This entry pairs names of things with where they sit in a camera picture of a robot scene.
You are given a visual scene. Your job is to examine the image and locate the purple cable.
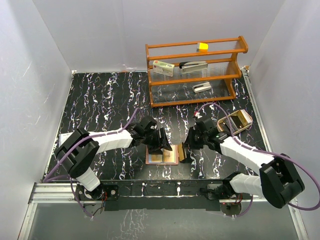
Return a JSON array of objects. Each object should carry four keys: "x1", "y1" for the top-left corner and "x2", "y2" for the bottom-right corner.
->
[
  {"x1": 42, "y1": 107, "x2": 145, "y2": 218},
  {"x1": 194, "y1": 102, "x2": 320, "y2": 218}
]

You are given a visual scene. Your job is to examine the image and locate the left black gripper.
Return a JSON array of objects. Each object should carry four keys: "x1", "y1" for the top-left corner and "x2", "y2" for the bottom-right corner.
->
[{"x1": 142, "y1": 127, "x2": 172, "y2": 155}]

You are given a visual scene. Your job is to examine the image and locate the grey black stapler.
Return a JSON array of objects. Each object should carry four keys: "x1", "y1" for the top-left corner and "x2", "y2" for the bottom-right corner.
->
[{"x1": 179, "y1": 61, "x2": 209, "y2": 74}]

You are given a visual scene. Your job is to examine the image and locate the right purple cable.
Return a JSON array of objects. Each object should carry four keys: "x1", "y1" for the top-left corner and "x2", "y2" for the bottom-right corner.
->
[{"x1": 194, "y1": 102, "x2": 320, "y2": 218}]

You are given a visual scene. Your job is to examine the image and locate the beige oval card tray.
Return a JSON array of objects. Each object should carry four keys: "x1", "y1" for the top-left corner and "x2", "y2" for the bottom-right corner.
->
[{"x1": 217, "y1": 109, "x2": 253, "y2": 135}]

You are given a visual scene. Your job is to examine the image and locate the small white stapler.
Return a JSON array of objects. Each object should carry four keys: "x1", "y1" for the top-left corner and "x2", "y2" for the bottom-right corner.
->
[{"x1": 192, "y1": 81, "x2": 212, "y2": 94}]

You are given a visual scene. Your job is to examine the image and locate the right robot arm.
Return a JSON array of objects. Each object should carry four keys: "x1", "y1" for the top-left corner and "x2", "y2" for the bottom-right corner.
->
[{"x1": 182, "y1": 117, "x2": 305, "y2": 209}]

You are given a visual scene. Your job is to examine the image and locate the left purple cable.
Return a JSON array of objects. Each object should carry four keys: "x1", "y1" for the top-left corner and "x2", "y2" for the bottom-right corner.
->
[{"x1": 42, "y1": 107, "x2": 145, "y2": 218}]

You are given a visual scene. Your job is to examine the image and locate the pink leather card holder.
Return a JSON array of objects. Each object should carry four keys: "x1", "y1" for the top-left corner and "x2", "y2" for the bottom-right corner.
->
[{"x1": 145, "y1": 145, "x2": 179, "y2": 165}]

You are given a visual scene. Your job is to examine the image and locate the white staples box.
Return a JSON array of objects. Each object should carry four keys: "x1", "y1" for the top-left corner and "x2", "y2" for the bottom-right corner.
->
[{"x1": 152, "y1": 60, "x2": 175, "y2": 77}]

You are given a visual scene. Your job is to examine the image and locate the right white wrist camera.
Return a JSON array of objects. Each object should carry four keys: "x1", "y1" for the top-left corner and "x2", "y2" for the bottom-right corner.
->
[{"x1": 194, "y1": 112, "x2": 202, "y2": 120}]

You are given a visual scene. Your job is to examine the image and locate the stack of credit cards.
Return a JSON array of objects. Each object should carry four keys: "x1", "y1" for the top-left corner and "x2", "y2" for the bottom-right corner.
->
[{"x1": 238, "y1": 109, "x2": 253, "y2": 126}]

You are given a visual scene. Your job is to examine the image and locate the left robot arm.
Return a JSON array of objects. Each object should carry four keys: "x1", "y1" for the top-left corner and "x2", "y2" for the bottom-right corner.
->
[{"x1": 54, "y1": 115, "x2": 173, "y2": 200}]

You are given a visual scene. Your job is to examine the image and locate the gold VIP credit card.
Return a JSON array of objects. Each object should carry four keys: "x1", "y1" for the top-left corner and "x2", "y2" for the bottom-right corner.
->
[{"x1": 163, "y1": 149, "x2": 176, "y2": 163}]

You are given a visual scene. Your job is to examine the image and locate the white printed leaflet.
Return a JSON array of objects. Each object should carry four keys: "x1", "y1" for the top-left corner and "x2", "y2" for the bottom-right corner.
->
[{"x1": 58, "y1": 132, "x2": 72, "y2": 147}]

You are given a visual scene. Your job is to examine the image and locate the yellow grey eraser block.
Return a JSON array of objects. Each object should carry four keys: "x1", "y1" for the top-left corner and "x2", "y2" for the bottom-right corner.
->
[{"x1": 196, "y1": 42, "x2": 209, "y2": 53}]

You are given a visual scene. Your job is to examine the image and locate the orange wooden shelf rack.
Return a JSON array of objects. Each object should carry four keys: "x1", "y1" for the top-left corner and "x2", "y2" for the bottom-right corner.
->
[{"x1": 145, "y1": 35, "x2": 249, "y2": 108}]

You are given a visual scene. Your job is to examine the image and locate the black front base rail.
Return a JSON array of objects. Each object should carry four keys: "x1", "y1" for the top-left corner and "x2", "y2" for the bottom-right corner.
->
[{"x1": 76, "y1": 179, "x2": 236, "y2": 211}]

